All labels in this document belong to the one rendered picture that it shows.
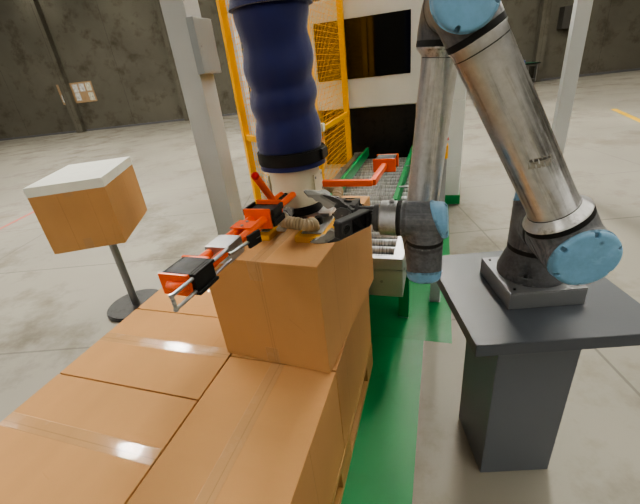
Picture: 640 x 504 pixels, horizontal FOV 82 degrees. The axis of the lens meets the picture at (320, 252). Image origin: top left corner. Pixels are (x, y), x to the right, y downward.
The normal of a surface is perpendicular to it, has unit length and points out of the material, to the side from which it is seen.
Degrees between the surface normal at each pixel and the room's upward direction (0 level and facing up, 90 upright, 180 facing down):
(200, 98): 90
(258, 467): 0
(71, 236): 90
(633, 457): 0
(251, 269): 90
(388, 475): 0
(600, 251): 95
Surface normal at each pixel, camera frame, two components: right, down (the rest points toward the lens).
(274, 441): -0.11, -0.89
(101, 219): 0.20, 0.43
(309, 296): -0.36, 0.46
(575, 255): -0.07, 0.53
